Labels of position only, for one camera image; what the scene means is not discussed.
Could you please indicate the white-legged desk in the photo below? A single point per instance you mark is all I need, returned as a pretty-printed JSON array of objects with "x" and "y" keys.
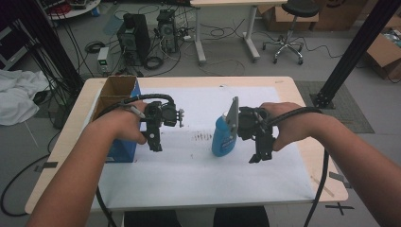
[{"x": 200, "y": 47}]

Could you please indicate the blue plastic bottle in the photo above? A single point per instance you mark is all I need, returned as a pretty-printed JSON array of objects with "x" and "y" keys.
[{"x": 220, "y": 140}]

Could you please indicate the open cardboard box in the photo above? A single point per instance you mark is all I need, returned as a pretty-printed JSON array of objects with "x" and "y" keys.
[{"x": 383, "y": 52}]

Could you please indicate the white table mat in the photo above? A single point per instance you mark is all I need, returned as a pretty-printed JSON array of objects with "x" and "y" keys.
[{"x": 195, "y": 179}]

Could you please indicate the small black computer tower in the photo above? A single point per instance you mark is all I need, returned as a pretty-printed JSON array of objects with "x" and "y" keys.
[{"x": 167, "y": 30}]

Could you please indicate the white power supply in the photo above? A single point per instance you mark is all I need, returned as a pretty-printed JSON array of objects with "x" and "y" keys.
[{"x": 103, "y": 60}]

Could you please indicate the person's right hand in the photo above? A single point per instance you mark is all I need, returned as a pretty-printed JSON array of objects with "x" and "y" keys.
[{"x": 293, "y": 126}]

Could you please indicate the grey tape strip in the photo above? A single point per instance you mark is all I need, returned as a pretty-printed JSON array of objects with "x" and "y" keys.
[
  {"x": 47, "y": 165},
  {"x": 336, "y": 176}
]

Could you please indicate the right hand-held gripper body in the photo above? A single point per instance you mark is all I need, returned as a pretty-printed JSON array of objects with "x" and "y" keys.
[{"x": 250, "y": 123}]

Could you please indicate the grey floor mat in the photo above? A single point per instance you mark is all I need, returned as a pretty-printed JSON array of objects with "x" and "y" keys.
[{"x": 353, "y": 116}]

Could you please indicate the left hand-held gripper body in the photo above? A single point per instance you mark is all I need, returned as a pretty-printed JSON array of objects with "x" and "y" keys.
[{"x": 164, "y": 114}]

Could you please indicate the brown cardboard box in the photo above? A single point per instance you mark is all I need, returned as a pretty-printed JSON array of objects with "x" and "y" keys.
[
  {"x": 340, "y": 15},
  {"x": 283, "y": 19}
]

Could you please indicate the white cloth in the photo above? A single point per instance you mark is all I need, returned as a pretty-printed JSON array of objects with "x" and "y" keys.
[{"x": 19, "y": 94}]

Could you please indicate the black metal post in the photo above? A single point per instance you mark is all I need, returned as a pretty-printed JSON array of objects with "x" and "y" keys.
[
  {"x": 356, "y": 50},
  {"x": 53, "y": 47}
]

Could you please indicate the blue-sided cardboard box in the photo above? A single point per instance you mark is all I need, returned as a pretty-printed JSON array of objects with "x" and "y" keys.
[{"x": 118, "y": 86}]

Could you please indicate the large black computer tower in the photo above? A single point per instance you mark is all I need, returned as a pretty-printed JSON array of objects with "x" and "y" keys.
[{"x": 135, "y": 38}]

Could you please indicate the person's left hand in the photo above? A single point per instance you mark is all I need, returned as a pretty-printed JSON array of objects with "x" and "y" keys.
[{"x": 123, "y": 124}]

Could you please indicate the black swivel stool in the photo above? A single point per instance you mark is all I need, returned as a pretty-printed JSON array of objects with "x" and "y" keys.
[{"x": 299, "y": 9}]

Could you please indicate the person's dark pants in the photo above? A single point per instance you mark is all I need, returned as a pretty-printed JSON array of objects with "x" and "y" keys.
[{"x": 148, "y": 219}]

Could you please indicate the round white table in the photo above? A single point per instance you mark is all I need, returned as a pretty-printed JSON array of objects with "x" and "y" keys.
[{"x": 78, "y": 11}]

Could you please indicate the white power strip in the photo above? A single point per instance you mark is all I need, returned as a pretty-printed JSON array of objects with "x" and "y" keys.
[{"x": 187, "y": 38}]

